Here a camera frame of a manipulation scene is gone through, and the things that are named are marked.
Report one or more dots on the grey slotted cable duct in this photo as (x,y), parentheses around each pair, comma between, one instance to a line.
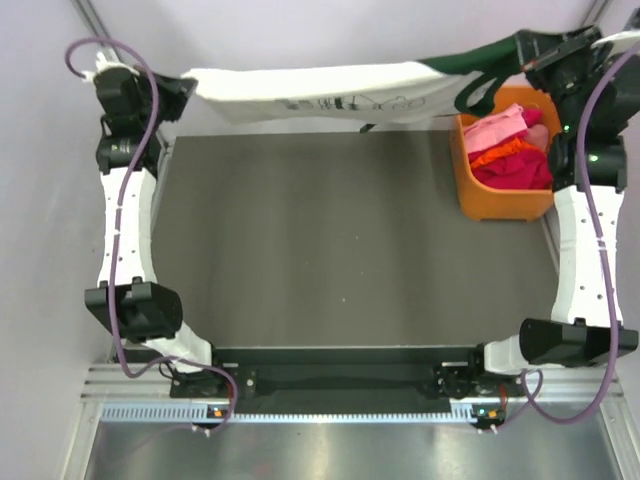
(204,414)

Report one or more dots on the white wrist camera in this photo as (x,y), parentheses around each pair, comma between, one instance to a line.
(620,30)
(102,64)

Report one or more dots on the aluminium frame rail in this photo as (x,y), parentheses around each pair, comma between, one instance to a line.
(106,382)

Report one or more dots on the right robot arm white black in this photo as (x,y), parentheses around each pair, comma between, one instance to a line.
(588,162)

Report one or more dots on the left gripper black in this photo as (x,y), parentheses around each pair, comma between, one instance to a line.
(176,91)

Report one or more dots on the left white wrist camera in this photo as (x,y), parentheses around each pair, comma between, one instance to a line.
(102,64)

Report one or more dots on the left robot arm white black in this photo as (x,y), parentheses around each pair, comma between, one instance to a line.
(128,300)

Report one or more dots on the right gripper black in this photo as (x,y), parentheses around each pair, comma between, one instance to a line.
(538,54)

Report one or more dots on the orange plastic laundry basket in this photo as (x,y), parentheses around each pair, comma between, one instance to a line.
(479,202)

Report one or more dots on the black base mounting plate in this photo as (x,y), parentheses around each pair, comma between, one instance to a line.
(399,379)

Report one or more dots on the orange t shirt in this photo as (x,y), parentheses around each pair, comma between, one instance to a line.
(510,147)

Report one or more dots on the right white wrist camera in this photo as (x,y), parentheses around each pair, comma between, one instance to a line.
(620,30)

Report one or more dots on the white and green t shirt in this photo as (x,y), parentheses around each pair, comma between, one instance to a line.
(373,94)

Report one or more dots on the pink t shirt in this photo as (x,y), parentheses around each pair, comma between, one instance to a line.
(493,130)

